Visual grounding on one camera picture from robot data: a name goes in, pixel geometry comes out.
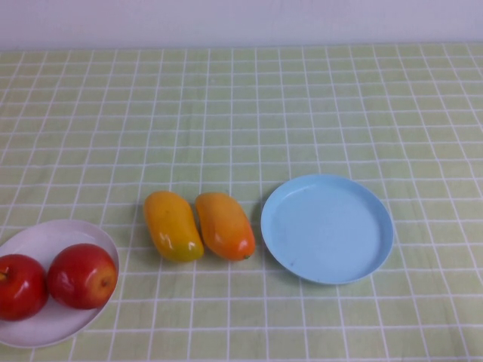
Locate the orange mango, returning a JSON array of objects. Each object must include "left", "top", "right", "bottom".
[{"left": 194, "top": 192, "right": 257, "bottom": 262}]

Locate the yellow mango with green tip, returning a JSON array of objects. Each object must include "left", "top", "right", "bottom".
[{"left": 143, "top": 190, "right": 205, "bottom": 263}]

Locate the red apple with yellow patch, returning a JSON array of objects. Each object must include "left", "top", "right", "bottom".
[{"left": 47, "top": 243, "right": 118, "bottom": 311}]

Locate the red apple with brown stem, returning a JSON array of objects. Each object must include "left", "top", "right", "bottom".
[{"left": 0, "top": 253, "right": 49, "bottom": 322}]

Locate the light blue round plate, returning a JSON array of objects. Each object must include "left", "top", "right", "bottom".
[{"left": 260, "top": 173, "right": 394, "bottom": 285}]

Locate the white round plate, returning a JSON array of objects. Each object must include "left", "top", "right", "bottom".
[{"left": 0, "top": 219, "right": 121, "bottom": 348}]

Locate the green checkered tablecloth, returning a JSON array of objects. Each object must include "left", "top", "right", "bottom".
[{"left": 0, "top": 43, "right": 483, "bottom": 362}]

